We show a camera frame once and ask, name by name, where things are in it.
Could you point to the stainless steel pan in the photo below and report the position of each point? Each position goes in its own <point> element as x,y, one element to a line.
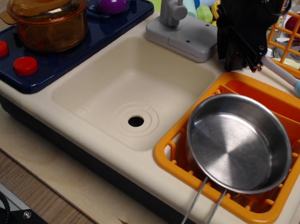
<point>238,143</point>

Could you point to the green toy vegetable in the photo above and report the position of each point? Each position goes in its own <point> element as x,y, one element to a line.
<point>204,13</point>

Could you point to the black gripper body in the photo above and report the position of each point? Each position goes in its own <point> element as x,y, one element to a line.
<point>246,22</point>

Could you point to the grey spoon with blue handle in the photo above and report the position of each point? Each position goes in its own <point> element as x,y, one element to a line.
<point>293,81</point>

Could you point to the dark blue toy stove top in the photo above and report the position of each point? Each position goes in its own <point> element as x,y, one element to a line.
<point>102,30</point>

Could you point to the amber transparent pot with lid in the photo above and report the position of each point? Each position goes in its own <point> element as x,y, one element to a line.
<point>48,25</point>

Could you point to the cream toy kitchen sink unit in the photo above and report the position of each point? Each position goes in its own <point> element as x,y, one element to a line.
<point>119,103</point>

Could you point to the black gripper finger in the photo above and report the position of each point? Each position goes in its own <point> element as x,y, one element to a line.
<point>253,61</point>
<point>235,58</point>

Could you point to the right red stove knob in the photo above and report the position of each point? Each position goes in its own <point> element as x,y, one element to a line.
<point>25,66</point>

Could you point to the grey toy faucet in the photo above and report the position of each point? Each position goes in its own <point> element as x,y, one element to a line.
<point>182,33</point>

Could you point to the yellow toy corn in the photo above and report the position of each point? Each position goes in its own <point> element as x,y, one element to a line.
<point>214,9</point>

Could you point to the orange dish drainer basket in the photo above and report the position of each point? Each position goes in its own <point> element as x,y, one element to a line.
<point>170,154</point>

